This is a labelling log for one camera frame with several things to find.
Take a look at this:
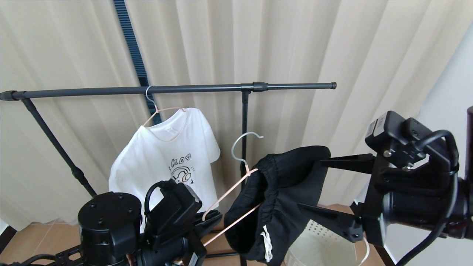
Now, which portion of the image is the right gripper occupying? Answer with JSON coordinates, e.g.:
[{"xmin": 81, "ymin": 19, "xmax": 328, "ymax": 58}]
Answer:
[{"xmin": 297, "ymin": 153, "xmax": 473, "ymax": 247}]

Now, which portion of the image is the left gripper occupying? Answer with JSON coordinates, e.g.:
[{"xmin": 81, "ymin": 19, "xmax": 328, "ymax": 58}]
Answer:
[{"xmin": 137, "ymin": 236, "xmax": 208, "ymax": 266}]

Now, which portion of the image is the black garment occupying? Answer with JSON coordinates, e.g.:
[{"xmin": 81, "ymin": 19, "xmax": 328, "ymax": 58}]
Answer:
[{"xmin": 224, "ymin": 146, "xmax": 331, "ymax": 263}]

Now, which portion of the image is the pink clothes hanger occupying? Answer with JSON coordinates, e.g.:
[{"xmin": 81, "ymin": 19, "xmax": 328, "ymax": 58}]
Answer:
[
  {"xmin": 142, "ymin": 86, "xmax": 187, "ymax": 143},
  {"xmin": 202, "ymin": 132, "xmax": 265, "ymax": 247}
]

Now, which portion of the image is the white printed t-shirt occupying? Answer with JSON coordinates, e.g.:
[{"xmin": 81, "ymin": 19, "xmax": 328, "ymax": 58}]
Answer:
[{"xmin": 108, "ymin": 108, "xmax": 221, "ymax": 233}]

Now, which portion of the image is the white laundry basket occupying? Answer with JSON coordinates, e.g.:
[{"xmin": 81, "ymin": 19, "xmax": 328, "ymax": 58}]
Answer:
[{"xmin": 284, "ymin": 220, "xmax": 370, "ymax": 266}]

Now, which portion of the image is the black clothes rack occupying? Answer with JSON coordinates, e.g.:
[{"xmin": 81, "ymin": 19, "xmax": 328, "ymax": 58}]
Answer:
[{"xmin": 0, "ymin": 82, "xmax": 337, "ymax": 266}]

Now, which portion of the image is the beige curtain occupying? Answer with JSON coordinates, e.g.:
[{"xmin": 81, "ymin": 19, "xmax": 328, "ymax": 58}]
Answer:
[
  {"xmin": 124, "ymin": 0, "xmax": 473, "ymax": 215},
  {"xmin": 0, "ymin": 0, "xmax": 152, "ymax": 231}
]

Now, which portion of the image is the window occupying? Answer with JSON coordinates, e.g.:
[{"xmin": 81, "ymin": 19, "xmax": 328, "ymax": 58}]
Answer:
[{"xmin": 112, "ymin": 0, "xmax": 162, "ymax": 124}]

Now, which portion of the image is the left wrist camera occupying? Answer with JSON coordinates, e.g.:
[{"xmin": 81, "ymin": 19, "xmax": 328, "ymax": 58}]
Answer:
[{"xmin": 143, "ymin": 180, "xmax": 203, "ymax": 252}]

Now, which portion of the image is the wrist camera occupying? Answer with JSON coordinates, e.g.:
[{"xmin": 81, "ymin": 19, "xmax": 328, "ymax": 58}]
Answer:
[
  {"xmin": 365, "ymin": 111, "xmax": 460, "ymax": 192},
  {"xmin": 143, "ymin": 180, "xmax": 203, "ymax": 252}
]

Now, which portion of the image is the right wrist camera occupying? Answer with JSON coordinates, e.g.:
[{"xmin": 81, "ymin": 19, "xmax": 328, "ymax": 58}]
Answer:
[{"xmin": 365, "ymin": 111, "xmax": 460, "ymax": 192}]

